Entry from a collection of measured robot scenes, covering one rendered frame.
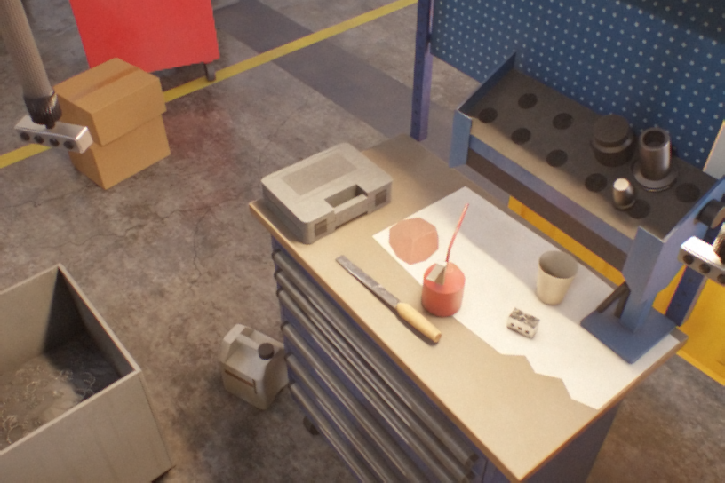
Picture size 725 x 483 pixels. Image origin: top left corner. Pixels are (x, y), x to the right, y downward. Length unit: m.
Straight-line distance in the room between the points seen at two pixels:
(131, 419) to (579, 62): 1.46
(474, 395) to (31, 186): 2.67
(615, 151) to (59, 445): 1.49
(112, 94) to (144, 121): 0.20
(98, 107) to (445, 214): 1.93
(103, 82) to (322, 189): 1.94
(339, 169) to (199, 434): 1.14
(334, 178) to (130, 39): 2.37
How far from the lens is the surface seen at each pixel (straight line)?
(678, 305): 1.53
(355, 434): 1.88
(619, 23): 1.36
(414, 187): 1.74
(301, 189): 1.63
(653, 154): 1.23
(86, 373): 2.33
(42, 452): 1.97
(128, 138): 3.37
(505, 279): 1.54
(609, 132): 1.30
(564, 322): 1.49
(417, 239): 1.55
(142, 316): 2.80
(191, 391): 2.54
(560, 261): 1.51
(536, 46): 1.50
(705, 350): 2.55
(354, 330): 1.53
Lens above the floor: 2.06
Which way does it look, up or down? 42 degrees down
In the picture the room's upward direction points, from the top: straight up
